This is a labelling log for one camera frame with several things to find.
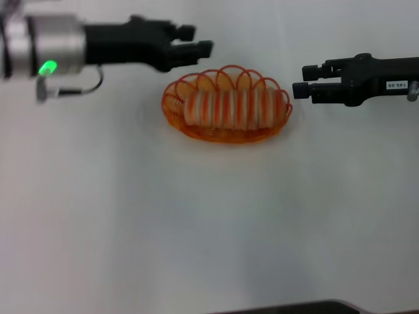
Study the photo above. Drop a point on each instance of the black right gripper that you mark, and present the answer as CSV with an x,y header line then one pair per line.
x,y
366,81

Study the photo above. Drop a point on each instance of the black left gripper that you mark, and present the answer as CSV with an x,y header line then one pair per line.
x,y
131,44

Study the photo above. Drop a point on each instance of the orange white striped bread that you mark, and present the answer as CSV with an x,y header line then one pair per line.
x,y
229,109

